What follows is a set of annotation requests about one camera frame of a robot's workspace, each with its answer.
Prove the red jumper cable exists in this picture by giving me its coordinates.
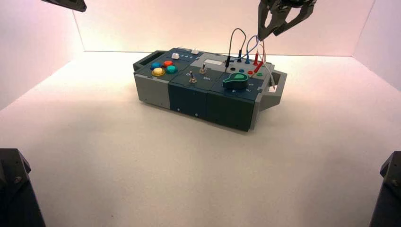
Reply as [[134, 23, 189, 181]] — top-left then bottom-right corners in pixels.
[[252, 39, 267, 75]]

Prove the grey and teal control box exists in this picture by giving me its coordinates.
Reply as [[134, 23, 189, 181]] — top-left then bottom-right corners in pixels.
[[132, 47, 288, 132]]

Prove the green rotary knob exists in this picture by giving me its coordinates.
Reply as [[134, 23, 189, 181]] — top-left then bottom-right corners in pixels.
[[222, 73, 249, 91]]

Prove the blue jumper cable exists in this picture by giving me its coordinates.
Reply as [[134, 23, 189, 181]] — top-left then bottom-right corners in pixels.
[[244, 35, 261, 65]]

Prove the black jumper cable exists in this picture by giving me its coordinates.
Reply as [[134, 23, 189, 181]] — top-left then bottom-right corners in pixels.
[[225, 28, 247, 69]]

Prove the white jumper cable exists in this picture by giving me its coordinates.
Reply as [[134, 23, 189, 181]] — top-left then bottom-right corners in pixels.
[[259, 44, 277, 92]]

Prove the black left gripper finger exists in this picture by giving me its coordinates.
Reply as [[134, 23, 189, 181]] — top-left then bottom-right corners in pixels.
[[41, 0, 87, 13]]

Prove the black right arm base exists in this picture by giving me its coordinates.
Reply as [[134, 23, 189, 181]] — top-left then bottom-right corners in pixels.
[[368, 151, 401, 227]]

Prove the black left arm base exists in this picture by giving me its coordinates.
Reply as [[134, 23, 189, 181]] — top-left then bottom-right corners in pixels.
[[0, 148, 47, 227]]

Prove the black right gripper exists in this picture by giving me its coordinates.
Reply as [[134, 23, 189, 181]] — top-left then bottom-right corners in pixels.
[[258, 0, 318, 42]]

